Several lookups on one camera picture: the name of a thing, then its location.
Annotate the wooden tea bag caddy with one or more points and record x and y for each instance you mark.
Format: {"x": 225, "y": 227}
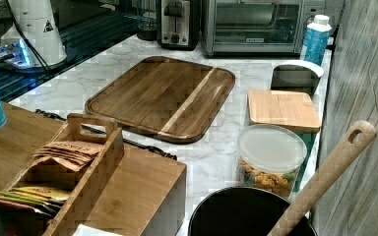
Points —
{"x": 85, "y": 185}

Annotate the silver toaster oven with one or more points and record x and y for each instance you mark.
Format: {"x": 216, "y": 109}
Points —
{"x": 244, "y": 27}

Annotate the black coffee grinder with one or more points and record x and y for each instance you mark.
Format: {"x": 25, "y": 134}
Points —
{"x": 147, "y": 20}

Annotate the wooden spoon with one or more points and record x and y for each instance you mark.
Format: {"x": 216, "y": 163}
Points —
{"x": 359, "y": 135}

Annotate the blue bottle white cap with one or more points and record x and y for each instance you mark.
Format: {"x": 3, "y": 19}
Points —
{"x": 316, "y": 39}

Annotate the yellow green tea packets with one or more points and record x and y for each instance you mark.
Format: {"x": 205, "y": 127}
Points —
{"x": 45, "y": 200}

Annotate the teal box bamboo lid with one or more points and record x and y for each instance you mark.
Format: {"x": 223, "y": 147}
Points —
{"x": 291, "y": 110}

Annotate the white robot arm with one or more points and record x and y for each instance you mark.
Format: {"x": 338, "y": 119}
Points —
{"x": 35, "y": 34}

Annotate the black and silver toaster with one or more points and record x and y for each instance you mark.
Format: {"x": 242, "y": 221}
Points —
{"x": 178, "y": 24}

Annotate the wooden drawer cabinet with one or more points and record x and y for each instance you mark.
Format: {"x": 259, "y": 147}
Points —
{"x": 145, "y": 195}

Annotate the brown tea bag packets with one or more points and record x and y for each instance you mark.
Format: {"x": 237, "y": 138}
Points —
{"x": 73, "y": 155}

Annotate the dark wooden cutting board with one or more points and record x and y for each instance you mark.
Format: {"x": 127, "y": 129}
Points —
{"x": 165, "y": 98}

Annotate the clear plastic snack jar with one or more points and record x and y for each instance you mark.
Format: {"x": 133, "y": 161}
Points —
{"x": 269, "y": 157}

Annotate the dark metal cup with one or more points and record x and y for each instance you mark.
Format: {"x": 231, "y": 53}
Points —
{"x": 297, "y": 75}

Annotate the black utensil pot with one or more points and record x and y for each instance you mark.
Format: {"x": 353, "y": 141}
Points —
{"x": 237, "y": 211}

